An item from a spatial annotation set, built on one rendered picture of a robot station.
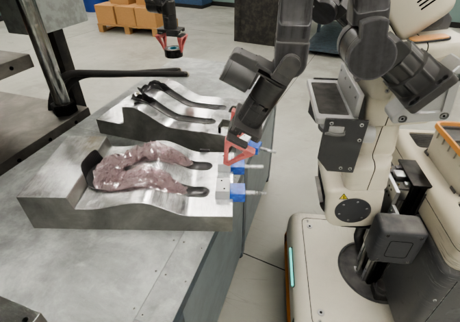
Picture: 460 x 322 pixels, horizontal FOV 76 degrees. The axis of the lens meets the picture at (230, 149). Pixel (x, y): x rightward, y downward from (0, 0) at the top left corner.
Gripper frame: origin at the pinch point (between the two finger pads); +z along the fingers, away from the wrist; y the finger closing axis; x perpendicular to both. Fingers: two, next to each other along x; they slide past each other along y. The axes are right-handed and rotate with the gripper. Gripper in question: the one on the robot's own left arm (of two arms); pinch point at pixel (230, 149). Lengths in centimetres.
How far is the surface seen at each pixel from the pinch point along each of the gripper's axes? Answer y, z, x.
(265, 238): -54, 82, 58
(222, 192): 2.1, 11.2, 3.9
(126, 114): -29.2, 25.7, -30.5
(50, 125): -37, 54, -59
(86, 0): -641, 248, -323
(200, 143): -23.7, 19.6, -4.3
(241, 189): -0.5, 10.0, 8.5
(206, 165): -11.5, 16.8, -0.8
